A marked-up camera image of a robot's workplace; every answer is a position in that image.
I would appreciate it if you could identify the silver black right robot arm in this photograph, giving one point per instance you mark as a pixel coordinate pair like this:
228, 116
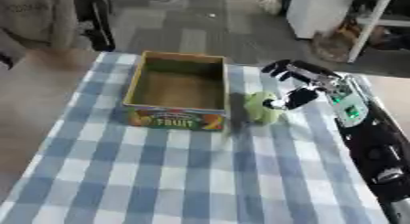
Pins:
373, 142

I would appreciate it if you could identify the white shelf frame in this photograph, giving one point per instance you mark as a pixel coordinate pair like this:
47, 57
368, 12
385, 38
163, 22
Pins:
373, 20

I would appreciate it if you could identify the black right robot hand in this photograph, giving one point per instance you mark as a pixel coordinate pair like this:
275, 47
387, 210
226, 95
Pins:
300, 97

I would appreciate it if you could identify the person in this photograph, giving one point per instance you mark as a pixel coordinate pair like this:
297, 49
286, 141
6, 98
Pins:
32, 20

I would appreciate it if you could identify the white cabinet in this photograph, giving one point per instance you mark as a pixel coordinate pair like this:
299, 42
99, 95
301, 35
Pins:
317, 11

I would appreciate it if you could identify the light green toy fruit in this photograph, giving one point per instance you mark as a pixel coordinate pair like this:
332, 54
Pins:
261, 109

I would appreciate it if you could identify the tan cardboard box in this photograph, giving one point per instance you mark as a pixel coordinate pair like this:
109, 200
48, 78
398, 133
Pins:
179, 90

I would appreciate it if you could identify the black chair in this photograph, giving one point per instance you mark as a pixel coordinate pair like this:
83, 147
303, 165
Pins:
96, 20

